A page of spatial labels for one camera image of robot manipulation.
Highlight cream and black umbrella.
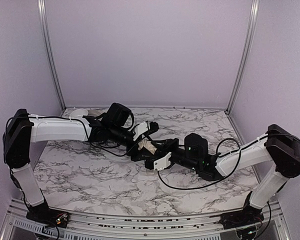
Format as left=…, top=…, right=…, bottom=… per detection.
left=138, top=139, right=158, bottom=155

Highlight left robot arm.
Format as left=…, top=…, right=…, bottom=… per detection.
left=2, top=102, right=159, bottom=228

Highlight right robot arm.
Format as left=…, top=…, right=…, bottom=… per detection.
left=146, top=124, right=300, bottom=230

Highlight orange bowl white inside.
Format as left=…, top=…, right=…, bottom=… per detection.
left=69, top=108, right=89, bottom=118

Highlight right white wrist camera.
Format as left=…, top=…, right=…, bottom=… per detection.
left=144, top=152, right=172, bottom=171

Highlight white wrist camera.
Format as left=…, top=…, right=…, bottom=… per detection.
left=132, top=121, right=159, bottom=141
left=144, top=152, right=172, bottom=171

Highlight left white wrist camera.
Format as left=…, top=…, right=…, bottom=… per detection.
left=132, top=121, right=159, bottom=141

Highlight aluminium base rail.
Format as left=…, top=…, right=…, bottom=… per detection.
left=0, top=199, right=292, bottom=240

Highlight right aluminium frame post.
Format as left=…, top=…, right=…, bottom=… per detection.
left=225, top=0, right=260, bottom=115

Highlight aluminium frame post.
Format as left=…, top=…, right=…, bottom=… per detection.
left=37, top=0, right=66, bottom=112
left=225, top=0, right=260, bottom=115

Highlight left aluminium frame post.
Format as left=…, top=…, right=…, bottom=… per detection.
left=37, top=0, right=66, bottom=112

